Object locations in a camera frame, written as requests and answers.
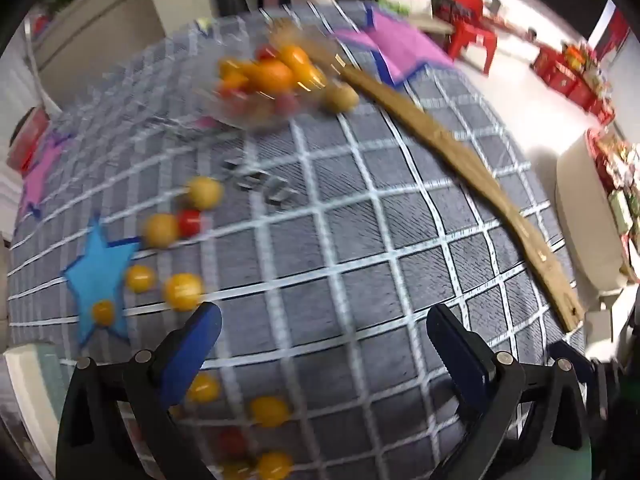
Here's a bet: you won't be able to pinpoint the white tray with green edge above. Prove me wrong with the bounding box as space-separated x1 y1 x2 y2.
2 344 68 476

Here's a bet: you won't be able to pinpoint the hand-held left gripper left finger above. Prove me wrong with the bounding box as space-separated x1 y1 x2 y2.
56 301 223 480

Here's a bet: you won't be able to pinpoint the red crates of goods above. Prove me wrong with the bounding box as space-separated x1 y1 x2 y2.
531 42 617 123

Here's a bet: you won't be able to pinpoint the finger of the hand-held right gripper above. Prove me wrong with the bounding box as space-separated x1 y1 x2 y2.
549 341 597 377

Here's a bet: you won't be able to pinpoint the red lidded container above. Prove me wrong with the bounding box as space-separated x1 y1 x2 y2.
6 106 51 173

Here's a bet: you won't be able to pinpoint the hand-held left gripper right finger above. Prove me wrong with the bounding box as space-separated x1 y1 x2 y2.
426 304 593 480

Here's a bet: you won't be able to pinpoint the long bamboo strip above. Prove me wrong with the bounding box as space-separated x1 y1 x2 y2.
270 20 585 333

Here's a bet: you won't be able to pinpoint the shelf of colourful goods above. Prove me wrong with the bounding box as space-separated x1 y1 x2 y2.
585 127 640 281

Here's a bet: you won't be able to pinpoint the white cabinet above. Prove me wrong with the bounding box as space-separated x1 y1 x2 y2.
30 0 221 96

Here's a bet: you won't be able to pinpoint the grey checked star blanket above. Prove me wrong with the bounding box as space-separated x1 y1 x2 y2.
7 0 576 480

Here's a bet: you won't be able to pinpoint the clear glass bowl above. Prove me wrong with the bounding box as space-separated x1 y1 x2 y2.
202 30 346 133

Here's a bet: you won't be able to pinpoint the red plastic stool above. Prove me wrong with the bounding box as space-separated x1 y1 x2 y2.
442 0 498 73

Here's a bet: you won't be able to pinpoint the orange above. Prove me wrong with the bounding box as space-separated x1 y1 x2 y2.
249 59 296 95

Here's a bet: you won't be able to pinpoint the orange kumquat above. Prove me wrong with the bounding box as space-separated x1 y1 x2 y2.
278 45 312 73

